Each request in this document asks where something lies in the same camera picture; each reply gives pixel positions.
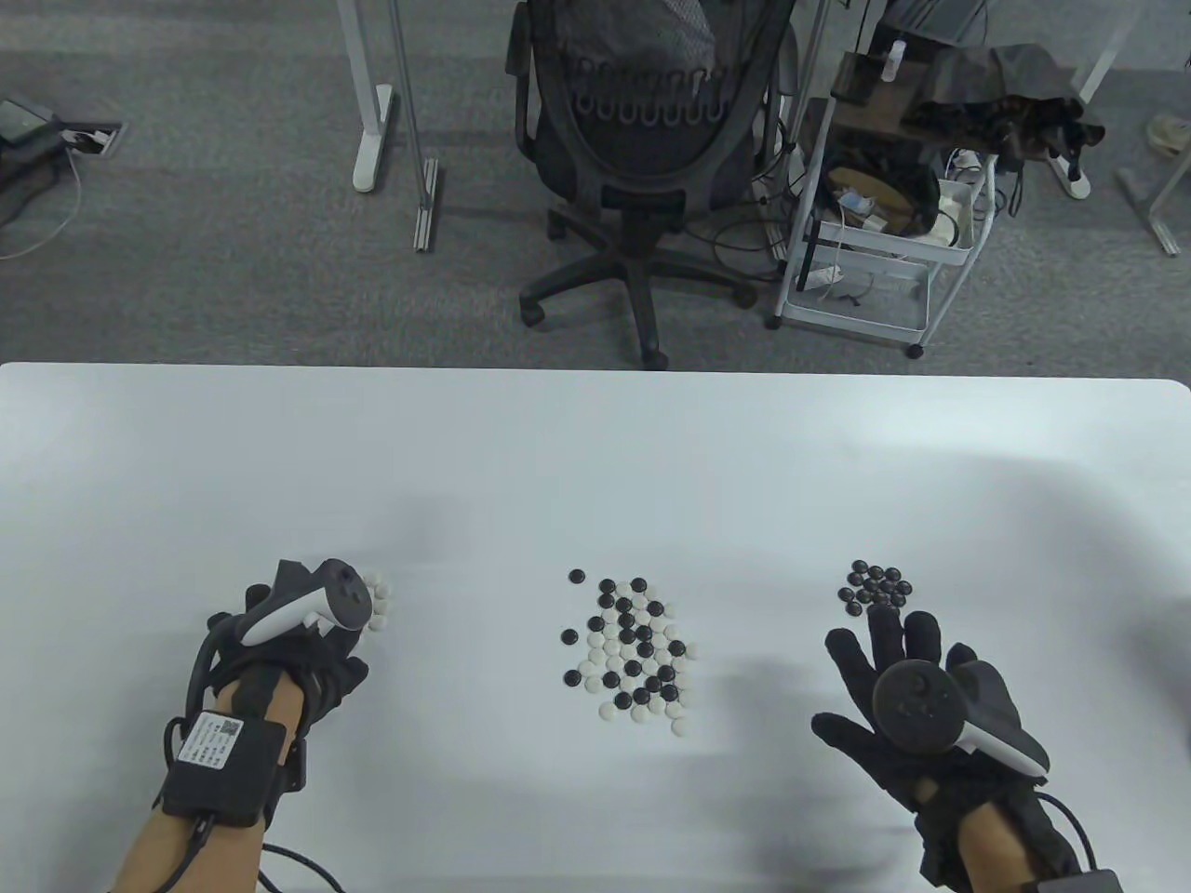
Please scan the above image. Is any white floor cable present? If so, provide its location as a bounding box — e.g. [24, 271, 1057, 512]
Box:
[0, 153, 83, 260]

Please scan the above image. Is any black wrist sensor box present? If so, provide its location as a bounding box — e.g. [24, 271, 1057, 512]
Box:
[156, 712, 289, 827]
[1028, 870, 1127, 893]

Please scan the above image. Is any black mesh office chair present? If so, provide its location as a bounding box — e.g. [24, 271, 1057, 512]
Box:
[507, 0, 801, 370]

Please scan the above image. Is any group of black go stones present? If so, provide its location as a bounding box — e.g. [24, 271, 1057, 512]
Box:
[837, 560, 915, 615]

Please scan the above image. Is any black phone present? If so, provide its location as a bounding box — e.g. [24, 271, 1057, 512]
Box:
[831, 54, 885, 101]

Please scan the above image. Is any white power adapter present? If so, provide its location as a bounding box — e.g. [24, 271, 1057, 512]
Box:
[935, 177, 978, 249]

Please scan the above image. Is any black crumpled cloth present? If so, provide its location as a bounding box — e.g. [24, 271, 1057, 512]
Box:
[907, 44, 1108, 187]

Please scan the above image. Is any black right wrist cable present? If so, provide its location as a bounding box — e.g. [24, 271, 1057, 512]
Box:
[1035, 789, 1094, 873]

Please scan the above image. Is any black right wrist sensor box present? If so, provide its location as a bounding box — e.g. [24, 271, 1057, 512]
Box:
[1028, 870, 1127, 893]

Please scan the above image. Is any floor socket box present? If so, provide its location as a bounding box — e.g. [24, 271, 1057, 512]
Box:
[60, 119, 127, 157]

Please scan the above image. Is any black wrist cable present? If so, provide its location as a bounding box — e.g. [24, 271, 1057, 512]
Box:
[1035, 789, 1094, 873]
[163, 614, 350, 893]

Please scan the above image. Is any black left wrist sensor box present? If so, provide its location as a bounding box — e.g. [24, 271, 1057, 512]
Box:
[156, 712, 289, 827]

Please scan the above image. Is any aluminium profile post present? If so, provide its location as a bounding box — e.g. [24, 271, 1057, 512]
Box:
[386, 0, 440, 252]

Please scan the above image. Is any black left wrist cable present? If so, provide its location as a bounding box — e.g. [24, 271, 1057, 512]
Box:
[163, 614, 350, 893]

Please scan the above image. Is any grey desk leg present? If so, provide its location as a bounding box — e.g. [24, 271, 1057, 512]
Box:
[1117, 153, 1191, 259]

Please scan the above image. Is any black and tan bag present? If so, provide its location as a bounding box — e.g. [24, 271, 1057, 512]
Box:
[823, 140, 943, 238]

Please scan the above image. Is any person's left hand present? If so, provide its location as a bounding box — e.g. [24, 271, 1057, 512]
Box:
[207, 558, 370, 745]

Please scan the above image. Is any white wheeled utility cart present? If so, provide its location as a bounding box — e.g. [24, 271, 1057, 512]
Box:
[766, 47, 1001, 362]

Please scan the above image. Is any person's right hand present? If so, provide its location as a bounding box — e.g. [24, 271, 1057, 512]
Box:
[812, 609, 1085, 889]

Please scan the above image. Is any white slanted desk leg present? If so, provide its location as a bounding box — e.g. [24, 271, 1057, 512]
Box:
[1042, 0, 1131, 201]

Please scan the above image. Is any person's left forearm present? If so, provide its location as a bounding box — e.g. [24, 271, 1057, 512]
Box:
[110, 674, 308, 893]

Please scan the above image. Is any pile of mixed go stones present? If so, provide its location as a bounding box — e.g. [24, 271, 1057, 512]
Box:
[560, 569, 701, 740]

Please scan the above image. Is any grey white right hand controller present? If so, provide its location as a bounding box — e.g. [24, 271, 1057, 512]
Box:
[872, 659, 1050, 775]

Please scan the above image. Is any dark grey left hand controller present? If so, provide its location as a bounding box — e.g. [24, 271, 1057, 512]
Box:
[240, 558, 373, 645]

